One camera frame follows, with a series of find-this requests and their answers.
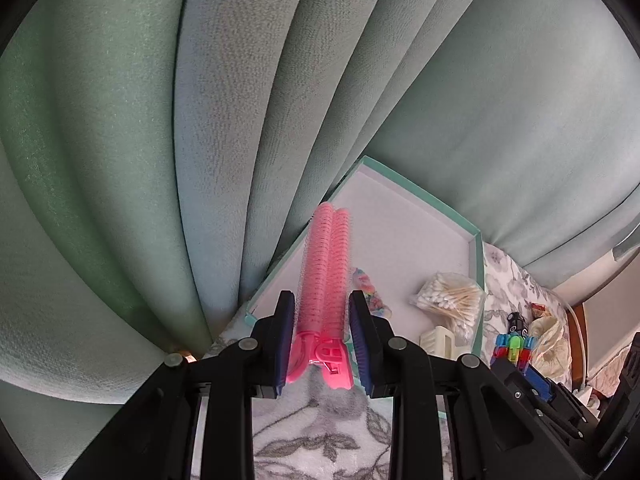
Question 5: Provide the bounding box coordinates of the bag of cotton swabs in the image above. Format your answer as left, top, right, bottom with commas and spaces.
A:
409, 272, 485, 344

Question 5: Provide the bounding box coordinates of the cream lace cloth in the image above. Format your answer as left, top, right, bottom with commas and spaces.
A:
529, 315, 572, 386

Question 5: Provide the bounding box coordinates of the white charging cable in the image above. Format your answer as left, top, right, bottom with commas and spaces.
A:
546, 288, 576, 340

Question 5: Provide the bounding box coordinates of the floral fleece blanket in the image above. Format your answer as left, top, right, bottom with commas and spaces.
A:
199, 242, 582, 480

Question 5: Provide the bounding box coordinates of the black toy car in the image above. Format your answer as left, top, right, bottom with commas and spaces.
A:
506, 312, 528, 337

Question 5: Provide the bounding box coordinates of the mint green curtain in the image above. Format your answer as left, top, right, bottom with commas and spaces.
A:
1, 0, 639, 479

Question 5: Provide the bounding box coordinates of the cream hair claw clip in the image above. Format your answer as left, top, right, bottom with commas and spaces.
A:
419, 326, 472, 361

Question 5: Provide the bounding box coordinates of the teal shallow cardboard box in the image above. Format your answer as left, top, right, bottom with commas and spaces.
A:
243, 155, 486, 361

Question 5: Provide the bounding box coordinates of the pink hair roller clip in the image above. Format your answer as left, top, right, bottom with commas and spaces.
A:
286, 202, 354, 390

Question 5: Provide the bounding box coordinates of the rainbow fluffy hair band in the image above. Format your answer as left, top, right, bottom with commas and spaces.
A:
352, 268, 393, 320

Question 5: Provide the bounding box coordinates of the wooden bed frame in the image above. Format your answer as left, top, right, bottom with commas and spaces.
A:
567, 302, 588, 389

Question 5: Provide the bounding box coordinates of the snack stick packet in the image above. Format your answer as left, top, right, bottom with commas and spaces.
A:
529, 302, 552, 320

